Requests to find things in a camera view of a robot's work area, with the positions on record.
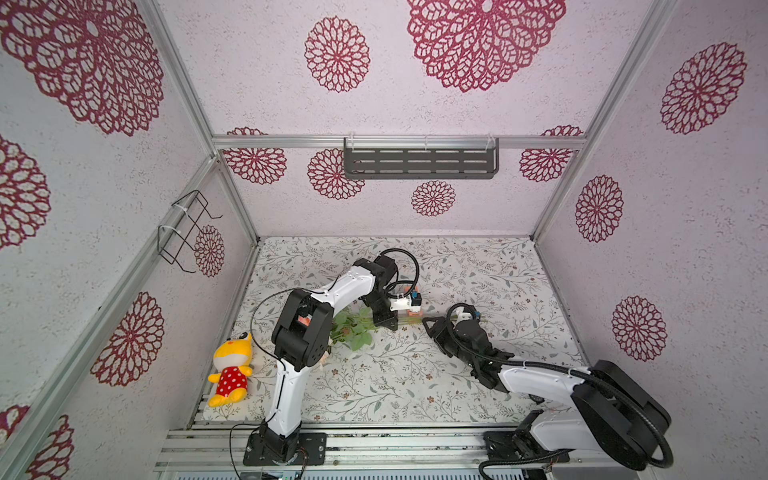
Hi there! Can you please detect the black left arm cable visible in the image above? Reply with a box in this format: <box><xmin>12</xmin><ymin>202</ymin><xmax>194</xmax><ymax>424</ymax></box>
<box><xmin>226</xmin><ymin>247</ymin><xmax>421</xmax><ymax>480</ymax></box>

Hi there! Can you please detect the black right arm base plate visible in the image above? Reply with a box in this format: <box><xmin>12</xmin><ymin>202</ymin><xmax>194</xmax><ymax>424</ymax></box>
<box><xmin>483</xmin><ymin>430</ymin><xmax>570</xmax><ymax>466</ymax></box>

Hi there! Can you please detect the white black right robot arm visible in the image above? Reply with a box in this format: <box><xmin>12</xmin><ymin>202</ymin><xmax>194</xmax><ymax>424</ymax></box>
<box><xmin>423</xmin><ymin>313</ymin><xmax>674</xmax><ymax>471</ymax></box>

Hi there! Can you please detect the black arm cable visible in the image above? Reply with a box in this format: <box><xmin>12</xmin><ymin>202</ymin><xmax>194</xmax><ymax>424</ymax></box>
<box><xmin>443</xmin><ymin>302</ymin><xmax>676</xmax><ymax>480</ymax></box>
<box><xmin>226</xmin><ymin>247</ymin><xmax>421</xmax><ymax>480</ymax></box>

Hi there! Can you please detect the pink artificial rose stem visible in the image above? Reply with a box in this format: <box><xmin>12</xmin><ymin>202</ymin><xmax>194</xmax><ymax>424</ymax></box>
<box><xmin>330</xmin><ymin>306</ymin><xmax>377</xmax><ymax>351</ymax></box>

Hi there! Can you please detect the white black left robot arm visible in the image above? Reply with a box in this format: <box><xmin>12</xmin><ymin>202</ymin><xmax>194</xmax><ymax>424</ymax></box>
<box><xmin>266</xmin><ymin>254</ymin><xmax>398</xmax><ymax>438</ymax></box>

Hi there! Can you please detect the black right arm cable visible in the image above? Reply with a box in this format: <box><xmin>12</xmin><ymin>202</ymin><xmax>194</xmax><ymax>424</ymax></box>
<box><xmin>443</xmin><ymin>302</ymin><xmax>676</xmax><ymax>480</ymax></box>

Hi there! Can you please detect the dark grey wall shelf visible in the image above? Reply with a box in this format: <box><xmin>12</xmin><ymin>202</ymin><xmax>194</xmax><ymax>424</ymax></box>
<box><xmin>342</xmin><ymin>137</ymin><xmax>499</xmax><ymax>180</ymax></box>

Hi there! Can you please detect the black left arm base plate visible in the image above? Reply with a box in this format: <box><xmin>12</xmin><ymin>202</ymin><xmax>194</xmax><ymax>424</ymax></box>
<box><xmin>243</xmin><ymin>430</ymin><xmax>328</xmax><ymax>467</ymax></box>

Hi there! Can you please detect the yellow plush toy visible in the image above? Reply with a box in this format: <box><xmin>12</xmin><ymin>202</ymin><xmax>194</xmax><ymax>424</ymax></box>
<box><xmin>208</xmin><ymin>332</ymin><xmax>253</xmax><ymax>408</ymax></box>

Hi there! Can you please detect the black wire wall basket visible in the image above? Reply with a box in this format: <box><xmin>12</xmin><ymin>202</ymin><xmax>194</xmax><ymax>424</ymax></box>
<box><xmin>155</xmin><ymin>189</ymin><xmax>222</xmax><ymax>274</ymax></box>

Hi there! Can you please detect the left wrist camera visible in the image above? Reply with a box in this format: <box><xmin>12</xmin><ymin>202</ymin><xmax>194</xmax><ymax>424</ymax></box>
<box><xmin>390</xmin><ymin>291</ymin><xmax>422</xmax><ymax>311</ymax></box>

